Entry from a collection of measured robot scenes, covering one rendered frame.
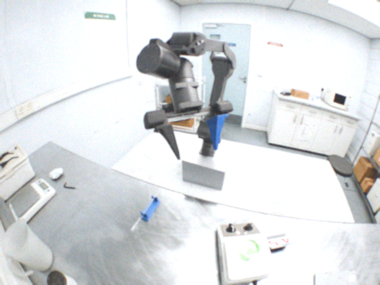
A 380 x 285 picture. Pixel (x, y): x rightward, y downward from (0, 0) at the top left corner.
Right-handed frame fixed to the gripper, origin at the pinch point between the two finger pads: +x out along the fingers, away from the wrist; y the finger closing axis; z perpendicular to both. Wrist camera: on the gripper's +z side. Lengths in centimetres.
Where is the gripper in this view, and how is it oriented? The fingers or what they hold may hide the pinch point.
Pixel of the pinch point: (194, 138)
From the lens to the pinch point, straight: 32.9
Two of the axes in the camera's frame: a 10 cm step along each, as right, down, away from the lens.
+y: -9.2, 2.1, -3.2
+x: 2.2, 9.8, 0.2
